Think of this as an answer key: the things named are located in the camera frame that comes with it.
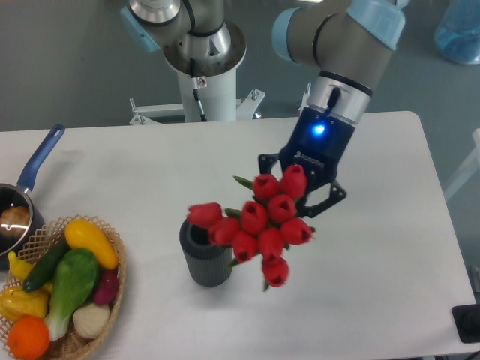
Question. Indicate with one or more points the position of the woven wicker basket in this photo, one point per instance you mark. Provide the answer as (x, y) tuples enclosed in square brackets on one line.
[(73, 346)]

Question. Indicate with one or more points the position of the yellow orange gourd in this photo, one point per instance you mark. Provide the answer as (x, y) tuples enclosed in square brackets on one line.
[(16, 303)]

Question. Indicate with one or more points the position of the dark grey ribbed vase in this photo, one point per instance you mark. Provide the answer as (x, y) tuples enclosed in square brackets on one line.
[(206, 262)]

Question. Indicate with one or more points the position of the blue handled saucepan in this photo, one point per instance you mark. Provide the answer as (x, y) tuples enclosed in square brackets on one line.
[(18, 194)]

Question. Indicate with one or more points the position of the white garlic bulb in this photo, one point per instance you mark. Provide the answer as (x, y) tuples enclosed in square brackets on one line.
[(89, 320)]

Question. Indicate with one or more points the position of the yellow squash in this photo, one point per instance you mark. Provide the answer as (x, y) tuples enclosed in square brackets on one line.
[(80, 233)]

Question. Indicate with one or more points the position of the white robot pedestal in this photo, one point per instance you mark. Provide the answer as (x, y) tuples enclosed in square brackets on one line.
[(206, 70)]

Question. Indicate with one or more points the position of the brown bread roll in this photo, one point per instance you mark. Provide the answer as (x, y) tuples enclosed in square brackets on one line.
[(14, 222)]

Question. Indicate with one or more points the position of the green bok choy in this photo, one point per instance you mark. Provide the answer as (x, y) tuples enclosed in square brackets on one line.
[(73, 282)]

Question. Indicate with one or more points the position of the white frame at right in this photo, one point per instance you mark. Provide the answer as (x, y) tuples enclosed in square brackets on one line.
[(467, 168)]

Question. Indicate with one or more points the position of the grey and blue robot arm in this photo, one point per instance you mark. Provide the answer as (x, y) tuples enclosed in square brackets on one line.
[(351, 42)]

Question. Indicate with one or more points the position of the red tulip bouquet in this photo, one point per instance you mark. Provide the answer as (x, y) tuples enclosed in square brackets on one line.
[(267, 225)]

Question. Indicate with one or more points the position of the orange fruit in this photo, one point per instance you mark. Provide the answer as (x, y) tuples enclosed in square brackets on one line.
[(29, 338)]

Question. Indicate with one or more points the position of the yellow banana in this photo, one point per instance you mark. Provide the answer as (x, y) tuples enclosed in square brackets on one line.
[(19, 269)]

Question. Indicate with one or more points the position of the dark green cucumber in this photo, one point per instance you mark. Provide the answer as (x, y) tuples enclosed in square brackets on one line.
[(44, 270)]

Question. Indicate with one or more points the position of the purple red onion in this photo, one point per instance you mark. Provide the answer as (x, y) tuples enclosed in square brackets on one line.
[(107, 288)]

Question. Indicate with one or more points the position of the black device at edge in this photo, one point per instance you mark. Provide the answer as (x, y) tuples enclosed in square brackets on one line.
[(466, 319)]

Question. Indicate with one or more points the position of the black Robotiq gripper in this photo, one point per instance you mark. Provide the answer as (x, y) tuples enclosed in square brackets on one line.
[(317, 144)]

